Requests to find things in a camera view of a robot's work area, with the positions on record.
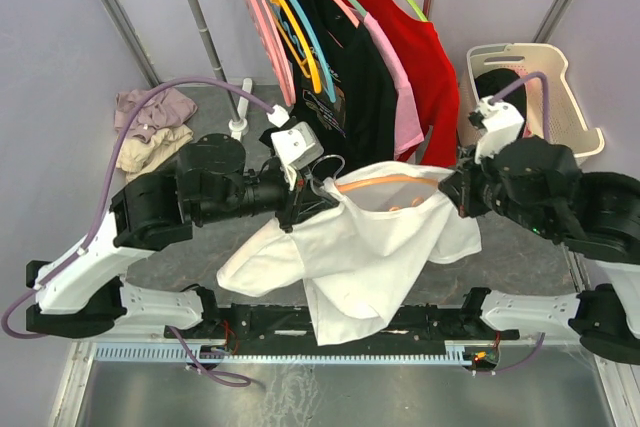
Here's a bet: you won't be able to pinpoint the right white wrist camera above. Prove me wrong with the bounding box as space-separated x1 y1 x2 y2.
468 96 524 164

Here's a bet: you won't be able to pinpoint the cream laundry basket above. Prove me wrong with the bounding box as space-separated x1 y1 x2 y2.
457 43 605 164

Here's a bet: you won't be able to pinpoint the pink t shirt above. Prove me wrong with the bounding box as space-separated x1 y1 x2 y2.
362 13 425 160

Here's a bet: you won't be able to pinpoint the red t shirt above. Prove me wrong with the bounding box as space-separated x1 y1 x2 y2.
357 0 459 167

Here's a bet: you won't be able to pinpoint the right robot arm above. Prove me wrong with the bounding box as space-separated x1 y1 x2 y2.
438 137 639 365

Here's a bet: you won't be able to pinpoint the dark clothes in basket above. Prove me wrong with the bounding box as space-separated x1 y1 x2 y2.
473 69 534 141

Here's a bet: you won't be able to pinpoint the yellow hanger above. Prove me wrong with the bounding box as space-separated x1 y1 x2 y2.
269 0 322 93

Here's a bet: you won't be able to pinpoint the blue hanger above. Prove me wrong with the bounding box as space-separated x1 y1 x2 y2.
267 0 339 107

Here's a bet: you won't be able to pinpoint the orange wavy hanger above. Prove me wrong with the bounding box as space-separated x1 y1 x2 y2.
311 155 439 212

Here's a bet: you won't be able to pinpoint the beige crumpled cloth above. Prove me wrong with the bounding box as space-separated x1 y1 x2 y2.
116 125 194 183

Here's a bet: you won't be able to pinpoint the black t shirt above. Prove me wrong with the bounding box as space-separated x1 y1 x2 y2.
292 0 397 173

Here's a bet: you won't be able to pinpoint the mauve crumpled cloth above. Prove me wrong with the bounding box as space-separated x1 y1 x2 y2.
114 88 198 143

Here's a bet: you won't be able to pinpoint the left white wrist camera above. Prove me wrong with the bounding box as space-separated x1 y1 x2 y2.
267 104 324 191

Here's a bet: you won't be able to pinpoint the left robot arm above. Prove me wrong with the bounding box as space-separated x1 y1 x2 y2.
25 134 338 339

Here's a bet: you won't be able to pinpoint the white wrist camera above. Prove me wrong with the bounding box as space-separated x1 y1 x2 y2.
267 104 324 191
468 96 524 164

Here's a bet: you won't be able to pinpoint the pink wavy hanger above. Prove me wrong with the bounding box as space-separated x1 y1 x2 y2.
244 0 296 107

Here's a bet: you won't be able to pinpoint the white t shirt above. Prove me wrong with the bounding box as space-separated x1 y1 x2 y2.
217 185 482 319

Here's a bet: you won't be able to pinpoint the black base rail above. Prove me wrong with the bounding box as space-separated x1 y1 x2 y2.
164 288 520 365

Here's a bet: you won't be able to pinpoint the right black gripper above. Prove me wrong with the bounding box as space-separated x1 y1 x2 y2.
438 139 558 237

